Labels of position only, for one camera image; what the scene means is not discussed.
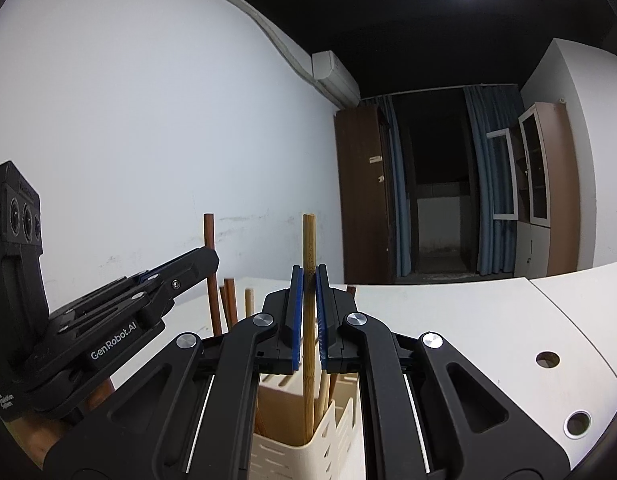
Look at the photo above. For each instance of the round table grommet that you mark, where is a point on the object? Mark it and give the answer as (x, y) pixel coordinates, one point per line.
(547, 359)
(577, 422)

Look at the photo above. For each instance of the blue curtain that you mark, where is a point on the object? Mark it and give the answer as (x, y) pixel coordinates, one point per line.
(401, 200)
(481, 110)

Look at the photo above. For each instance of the cream slotted utensil holder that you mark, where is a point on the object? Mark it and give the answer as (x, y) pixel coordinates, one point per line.
(308, 460)

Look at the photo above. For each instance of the light bamboo chopstick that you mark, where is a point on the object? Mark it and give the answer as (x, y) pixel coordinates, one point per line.
(249, 302)
(322, 400)
(308, 240)

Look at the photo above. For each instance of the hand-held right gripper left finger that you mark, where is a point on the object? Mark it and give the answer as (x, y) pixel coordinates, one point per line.
(297, 320)

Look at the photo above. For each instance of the white air conditioner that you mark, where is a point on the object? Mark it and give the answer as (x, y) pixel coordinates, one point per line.
(333, 72)

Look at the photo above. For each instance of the glass door cabinet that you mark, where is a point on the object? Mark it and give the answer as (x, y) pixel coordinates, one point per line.
(563, 185)

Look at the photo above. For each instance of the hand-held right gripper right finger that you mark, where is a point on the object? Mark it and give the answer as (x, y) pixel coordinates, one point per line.
(320, 320)

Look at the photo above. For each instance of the person's left hand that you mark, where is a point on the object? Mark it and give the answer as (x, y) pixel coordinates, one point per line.
(33, 437)

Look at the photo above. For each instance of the white window frame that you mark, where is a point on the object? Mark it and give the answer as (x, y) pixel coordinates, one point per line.
(513, 175)

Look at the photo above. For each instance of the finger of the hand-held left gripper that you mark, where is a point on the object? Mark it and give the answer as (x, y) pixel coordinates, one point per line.
(103, 297)
(193, 272)

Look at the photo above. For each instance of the brown wooden cabinet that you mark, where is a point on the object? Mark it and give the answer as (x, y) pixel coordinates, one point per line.
(361, 185)

